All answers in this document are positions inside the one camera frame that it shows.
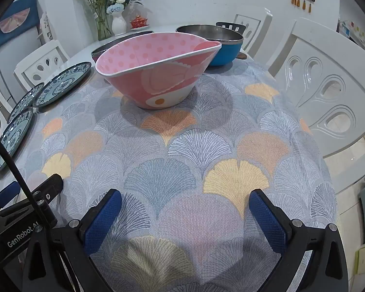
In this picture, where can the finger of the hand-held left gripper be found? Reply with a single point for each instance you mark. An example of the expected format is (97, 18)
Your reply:
(6, 194)
(48, 185)

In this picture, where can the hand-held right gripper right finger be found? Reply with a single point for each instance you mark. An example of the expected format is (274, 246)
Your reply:
(267, 222)

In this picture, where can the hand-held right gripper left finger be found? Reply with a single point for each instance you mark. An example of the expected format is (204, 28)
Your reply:
(103, 222)

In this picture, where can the blue patterned ceramic plate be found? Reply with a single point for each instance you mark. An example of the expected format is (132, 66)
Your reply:
(12, 137)
(24, 102)
(60, 85)

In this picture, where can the red steel bowl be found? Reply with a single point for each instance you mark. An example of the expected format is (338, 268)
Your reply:
(105, 47)

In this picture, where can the pink polka dot bowl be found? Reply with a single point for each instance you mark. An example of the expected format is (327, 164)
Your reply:
(170, 76)

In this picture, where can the blue steel bowl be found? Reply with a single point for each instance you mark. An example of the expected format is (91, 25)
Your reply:
(225, 54)

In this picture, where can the fan patterned tablecloth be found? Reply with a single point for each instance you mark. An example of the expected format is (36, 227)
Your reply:
(200, 146)

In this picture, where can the glass vase with green stems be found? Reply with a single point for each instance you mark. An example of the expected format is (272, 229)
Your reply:
(103, 27)

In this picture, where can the blue dust cover cloth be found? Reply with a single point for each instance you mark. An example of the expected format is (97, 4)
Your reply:
(15, 18)

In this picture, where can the white vase with blue flowers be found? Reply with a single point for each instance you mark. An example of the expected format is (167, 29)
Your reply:
(119, 24)

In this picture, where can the red lidded tea cup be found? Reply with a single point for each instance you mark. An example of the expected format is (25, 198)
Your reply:
(138, 22)

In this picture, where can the black folding stand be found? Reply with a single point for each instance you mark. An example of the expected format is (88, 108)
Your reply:
(231, 26)

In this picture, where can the colourful item shelf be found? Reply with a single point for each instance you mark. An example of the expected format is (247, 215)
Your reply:
(352, 30)

